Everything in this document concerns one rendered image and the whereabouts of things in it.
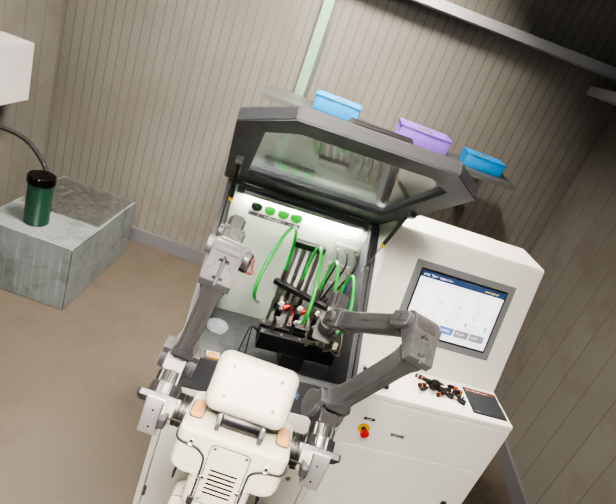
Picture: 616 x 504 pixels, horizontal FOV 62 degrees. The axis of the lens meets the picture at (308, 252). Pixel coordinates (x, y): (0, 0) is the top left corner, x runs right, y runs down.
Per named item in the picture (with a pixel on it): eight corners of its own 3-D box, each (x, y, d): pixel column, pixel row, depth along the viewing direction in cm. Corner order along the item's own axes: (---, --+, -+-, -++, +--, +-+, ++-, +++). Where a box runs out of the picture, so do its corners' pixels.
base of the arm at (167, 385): (136, 391, 129) (181, 407, 130) (150, 361, 133) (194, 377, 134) (139, 398, 137) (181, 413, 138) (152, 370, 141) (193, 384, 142)
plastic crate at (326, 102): (357, 119, 352) (362, 105, 348) (356, 124, 333) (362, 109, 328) (313, 103, 351) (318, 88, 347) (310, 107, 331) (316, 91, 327)
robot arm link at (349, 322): (404, 328, 122) (437, 347, 126) (412, 306, 123) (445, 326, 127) (319, 321, 160) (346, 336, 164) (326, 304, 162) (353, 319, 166)
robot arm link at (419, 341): (415, 349, 115) (447, 367, 119) (412, 303, 125) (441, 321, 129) (299, 419, 141) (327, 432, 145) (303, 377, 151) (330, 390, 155)
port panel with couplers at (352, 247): (313, 295, 239) (337, 237, 227) (313, 291, 242) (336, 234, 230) (339, 302, 241) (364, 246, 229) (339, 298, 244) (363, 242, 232)
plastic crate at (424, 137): (440, 150, 357) (448, 134, 352) (445, 158, 334) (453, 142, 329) (392, 132, 355) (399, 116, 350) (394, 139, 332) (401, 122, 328)
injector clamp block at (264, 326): (249, 360, 217) (260, 331, 211) (251, 345, 226) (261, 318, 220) (325, 378, 223) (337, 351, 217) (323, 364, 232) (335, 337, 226)
